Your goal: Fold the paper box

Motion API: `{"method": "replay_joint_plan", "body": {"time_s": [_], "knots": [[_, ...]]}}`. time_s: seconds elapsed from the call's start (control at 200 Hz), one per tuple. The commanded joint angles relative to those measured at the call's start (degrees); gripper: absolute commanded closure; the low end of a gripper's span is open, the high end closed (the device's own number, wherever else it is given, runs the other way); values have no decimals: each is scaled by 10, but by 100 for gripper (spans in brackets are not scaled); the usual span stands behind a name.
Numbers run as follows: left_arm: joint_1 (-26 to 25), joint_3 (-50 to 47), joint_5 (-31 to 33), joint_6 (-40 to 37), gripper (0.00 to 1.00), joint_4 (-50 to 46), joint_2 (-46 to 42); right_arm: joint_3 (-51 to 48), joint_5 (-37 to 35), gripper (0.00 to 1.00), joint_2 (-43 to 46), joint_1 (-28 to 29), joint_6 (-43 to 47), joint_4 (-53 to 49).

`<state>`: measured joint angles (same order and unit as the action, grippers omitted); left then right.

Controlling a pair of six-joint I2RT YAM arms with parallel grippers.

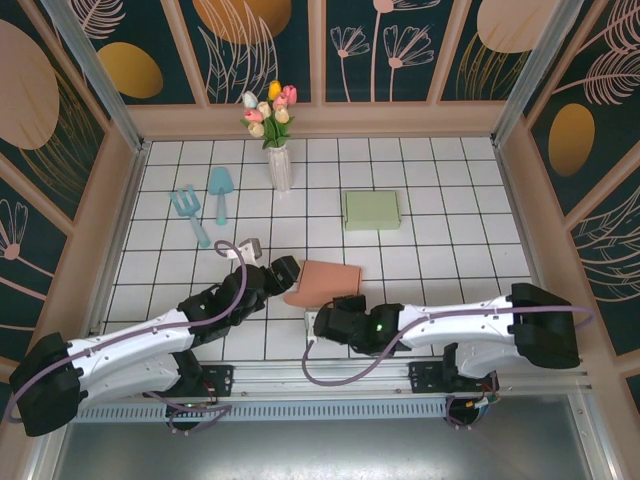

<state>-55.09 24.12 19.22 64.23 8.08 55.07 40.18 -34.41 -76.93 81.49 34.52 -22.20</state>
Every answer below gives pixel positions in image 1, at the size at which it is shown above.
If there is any white ribbed vase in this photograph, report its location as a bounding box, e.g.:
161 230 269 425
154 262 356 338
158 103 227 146
267 145 293 193

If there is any teal toy garden trowel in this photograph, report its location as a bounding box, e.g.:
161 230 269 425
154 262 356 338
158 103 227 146
207 166 235 226

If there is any pink paper box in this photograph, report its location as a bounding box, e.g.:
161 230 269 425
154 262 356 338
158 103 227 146
283 259 365 308

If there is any teal toy garden fork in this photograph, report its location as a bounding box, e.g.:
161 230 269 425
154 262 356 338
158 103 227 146
169 184 213 250

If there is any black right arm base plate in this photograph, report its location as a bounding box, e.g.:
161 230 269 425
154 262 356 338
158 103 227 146
408 360 501 396

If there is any aluminium frame post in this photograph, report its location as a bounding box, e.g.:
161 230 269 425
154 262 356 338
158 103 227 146
42 0 151 154
489 0 584 146

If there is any aluminium mounting rail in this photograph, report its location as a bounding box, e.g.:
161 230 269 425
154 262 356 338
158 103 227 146
47 355 594 401

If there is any green paper box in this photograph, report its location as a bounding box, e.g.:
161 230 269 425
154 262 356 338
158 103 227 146
342 189 404 232

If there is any slotted grey cable duct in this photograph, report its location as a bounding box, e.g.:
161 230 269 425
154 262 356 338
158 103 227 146
67 399 451 424

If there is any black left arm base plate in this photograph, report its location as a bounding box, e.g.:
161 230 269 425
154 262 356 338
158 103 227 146
194 363 236 399

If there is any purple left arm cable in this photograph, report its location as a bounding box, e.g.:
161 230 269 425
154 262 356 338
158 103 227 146
7 240 251 437

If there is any artificial tulip bouquet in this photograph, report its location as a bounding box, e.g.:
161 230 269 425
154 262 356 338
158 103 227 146
241 79 299 150

